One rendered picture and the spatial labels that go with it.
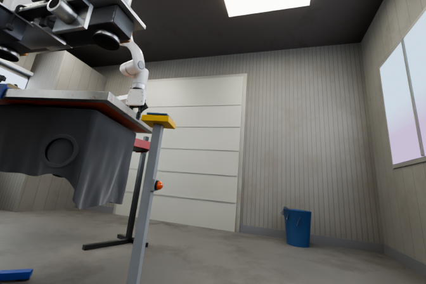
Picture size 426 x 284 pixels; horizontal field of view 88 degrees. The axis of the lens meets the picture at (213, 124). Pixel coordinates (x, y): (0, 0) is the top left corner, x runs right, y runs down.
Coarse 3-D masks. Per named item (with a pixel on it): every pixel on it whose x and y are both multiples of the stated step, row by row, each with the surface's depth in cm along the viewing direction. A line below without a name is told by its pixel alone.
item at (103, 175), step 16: (96, 112) 99; (96, 128) 100; (112, 128) 112; (96, 144) 101; (112, 144) 114; (128, 144) 130; (96, 160) 102; (112, 160) 114; (128, 160) 132; (80, 176) 92; (96, 176) 103; (112, 176) 116; (80, 192) 92; (96, 192) 104; (112, 192) 120; (80, 208) 94
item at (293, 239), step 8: (288, 216) 312; (296, 216) 305; (304, 216) 304; (288, 224) 310; (296, 224) 303; (304, 224) 302; (288, 232) 308; (296, 232) 301; (304, 232) 300; (288, 240) 307; (296, 240) 299; (304, 240) 298
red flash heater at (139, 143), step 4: (136, 140) 238; (140, 140) 241; (144, 140) 246; (136, 144) 237; (140, 144) 241; (144, 144) 245; (148, 144) 250; (136, 148) 249; (140, 148) 246; (144, 148) 246; (148, 148) 250; (136, 152) 273; (140, 152) 269; (144, 152) 266
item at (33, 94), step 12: (12, 96) 96; (24, 96) 95; (36, 96) 95; (48, 96) 94; (60, 96) 94; (72, 96) 93; (84, 96) 93; (96, 96) 92; (108, 96) 92; (120, 108) 102; (132, 120) 119; (144, 132) 146
